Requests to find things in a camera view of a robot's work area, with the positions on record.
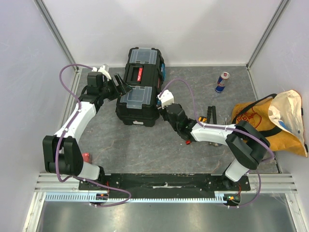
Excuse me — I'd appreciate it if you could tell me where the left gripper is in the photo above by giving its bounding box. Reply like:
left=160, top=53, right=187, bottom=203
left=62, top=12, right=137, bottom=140
left=101, top=76, right=134, bottom=104

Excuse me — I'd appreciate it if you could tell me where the black plastic toolbox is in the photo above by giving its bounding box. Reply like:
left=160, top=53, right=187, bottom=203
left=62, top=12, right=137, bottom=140
left=115, top=47, right=166, bottom=127

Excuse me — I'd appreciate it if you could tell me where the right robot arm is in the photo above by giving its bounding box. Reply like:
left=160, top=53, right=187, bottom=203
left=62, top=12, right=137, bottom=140
left=159, top=103, right=270, bottom=190

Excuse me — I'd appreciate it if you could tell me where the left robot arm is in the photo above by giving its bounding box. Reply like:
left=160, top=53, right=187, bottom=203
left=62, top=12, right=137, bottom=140
left=42, top=72, right=133, bottom=190

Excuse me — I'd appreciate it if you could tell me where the red white small box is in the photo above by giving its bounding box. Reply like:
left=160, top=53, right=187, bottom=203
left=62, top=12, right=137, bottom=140
left=82, top=153, right=91, bottom=163

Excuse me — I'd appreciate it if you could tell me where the red bull can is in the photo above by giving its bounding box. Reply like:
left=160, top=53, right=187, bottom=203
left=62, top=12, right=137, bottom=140
left=215, top=72, right=230, bottom=93

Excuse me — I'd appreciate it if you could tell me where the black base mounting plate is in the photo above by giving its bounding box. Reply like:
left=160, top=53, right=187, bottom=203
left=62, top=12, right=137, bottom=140
left=78, top=173, right=251, bottom=197

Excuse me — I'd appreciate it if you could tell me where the yellow tote bag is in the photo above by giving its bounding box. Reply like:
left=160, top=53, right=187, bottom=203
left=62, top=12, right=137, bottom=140
left=231, top=90, right=308, bottom=157

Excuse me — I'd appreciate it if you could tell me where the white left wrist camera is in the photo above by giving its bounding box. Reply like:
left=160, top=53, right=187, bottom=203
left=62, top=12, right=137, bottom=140
left=92, top=64, right=112, bottom=81

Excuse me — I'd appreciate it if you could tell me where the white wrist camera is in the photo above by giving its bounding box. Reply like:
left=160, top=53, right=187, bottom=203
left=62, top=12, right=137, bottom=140
left=92, top=64, right=112, bottom=81
left=157, top=89, right=174, bottom=109

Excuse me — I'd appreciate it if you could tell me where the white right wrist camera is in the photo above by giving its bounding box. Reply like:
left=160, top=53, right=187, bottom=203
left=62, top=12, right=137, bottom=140
left=157, top=89, right=174, bottom=109

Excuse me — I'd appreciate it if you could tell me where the black t-handle wrench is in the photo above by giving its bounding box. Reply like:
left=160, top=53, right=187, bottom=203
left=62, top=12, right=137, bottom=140
left=206, top=105, right=217, bottom=124

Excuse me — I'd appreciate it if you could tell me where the aluminium front frame rail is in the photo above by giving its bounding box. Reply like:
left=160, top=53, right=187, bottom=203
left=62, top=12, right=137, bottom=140
left=35, top=173, right=297, bottom=193

